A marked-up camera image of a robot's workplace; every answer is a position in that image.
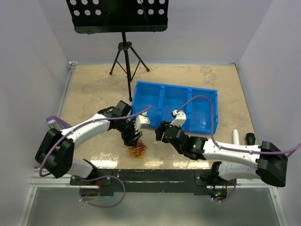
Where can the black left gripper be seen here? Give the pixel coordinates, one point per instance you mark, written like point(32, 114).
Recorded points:
point(130, 139)

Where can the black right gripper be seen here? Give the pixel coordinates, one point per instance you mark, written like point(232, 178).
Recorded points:
point(159, 131)

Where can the blue three-compartment plastic bin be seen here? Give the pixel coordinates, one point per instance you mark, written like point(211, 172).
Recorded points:
point(201, 113)

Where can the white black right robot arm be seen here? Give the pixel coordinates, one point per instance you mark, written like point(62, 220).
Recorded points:
point(265, 161)

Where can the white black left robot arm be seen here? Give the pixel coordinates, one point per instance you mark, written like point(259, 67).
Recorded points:
point(56, 152)

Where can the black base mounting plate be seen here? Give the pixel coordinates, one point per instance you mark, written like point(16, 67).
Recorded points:
point(194, 181)

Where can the purple box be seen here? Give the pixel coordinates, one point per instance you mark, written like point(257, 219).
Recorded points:
point(57, 123)

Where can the white microphone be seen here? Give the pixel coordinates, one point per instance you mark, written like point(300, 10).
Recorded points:
point(235, 137)

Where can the black microphone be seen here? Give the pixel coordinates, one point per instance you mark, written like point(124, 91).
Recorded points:
point(250, 139)

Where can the black music stand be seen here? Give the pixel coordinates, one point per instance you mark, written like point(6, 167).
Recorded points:
point(123, 16)

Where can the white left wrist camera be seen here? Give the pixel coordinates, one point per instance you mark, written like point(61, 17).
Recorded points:
point(142, 121)

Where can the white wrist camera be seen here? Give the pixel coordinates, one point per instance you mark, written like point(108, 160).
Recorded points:
point(179, 118)
point(142, 121)

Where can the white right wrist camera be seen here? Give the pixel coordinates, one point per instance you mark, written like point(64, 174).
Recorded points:
point(179, 118)

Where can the aluminium frame rail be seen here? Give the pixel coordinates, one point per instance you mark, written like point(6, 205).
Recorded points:
point(64, 181)

